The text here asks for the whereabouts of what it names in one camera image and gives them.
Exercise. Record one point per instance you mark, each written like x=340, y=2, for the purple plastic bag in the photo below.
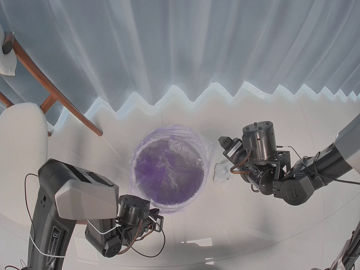
x=166, y=167

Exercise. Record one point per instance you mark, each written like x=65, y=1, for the white trash bin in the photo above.
x=180, y=203

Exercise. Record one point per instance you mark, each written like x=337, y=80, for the wooden chair with white cushions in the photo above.
x=19, y=150

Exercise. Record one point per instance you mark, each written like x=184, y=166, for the white paper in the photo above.
x=222, y=174

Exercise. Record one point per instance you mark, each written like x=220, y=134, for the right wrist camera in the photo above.
x=225, y=143

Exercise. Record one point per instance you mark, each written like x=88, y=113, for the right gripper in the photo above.
x=233, y=150

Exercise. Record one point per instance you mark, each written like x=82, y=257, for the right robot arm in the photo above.
x=295, y=184

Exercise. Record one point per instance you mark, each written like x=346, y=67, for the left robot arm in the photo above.
x=78, y=195

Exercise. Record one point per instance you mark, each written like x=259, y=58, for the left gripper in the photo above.
x=154, y=221

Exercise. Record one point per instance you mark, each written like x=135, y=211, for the white curtain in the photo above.
x=180, y=38

